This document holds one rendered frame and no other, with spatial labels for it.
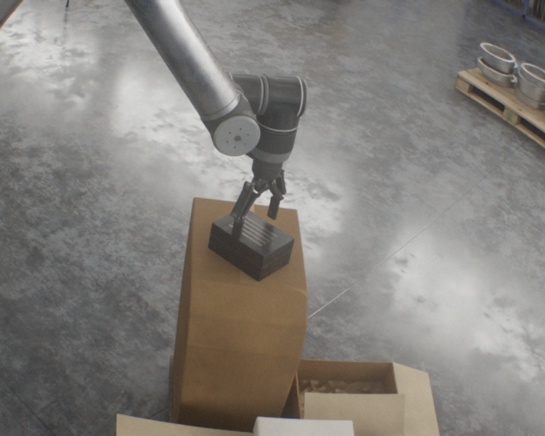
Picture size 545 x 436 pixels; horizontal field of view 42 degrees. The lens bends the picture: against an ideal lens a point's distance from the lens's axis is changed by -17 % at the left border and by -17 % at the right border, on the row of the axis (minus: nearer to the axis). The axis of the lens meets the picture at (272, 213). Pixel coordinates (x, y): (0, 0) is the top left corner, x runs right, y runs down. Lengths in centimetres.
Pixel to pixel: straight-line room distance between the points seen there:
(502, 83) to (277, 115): 457
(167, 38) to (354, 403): 127
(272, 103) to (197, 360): 73
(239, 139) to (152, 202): 224
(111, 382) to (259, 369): 96
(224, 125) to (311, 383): 112
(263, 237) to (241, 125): 52
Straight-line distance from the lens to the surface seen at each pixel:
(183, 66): 172
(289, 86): 201
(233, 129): 180
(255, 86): 198
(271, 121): 203
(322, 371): 264
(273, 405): 238
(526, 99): 630
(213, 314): 215
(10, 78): 534
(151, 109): 487
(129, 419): 220
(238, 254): 223
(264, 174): 212
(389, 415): 243
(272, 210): 229
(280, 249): 223
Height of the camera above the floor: 228
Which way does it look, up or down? 34 degrees down
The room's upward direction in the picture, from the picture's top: 13 degrees clockwise
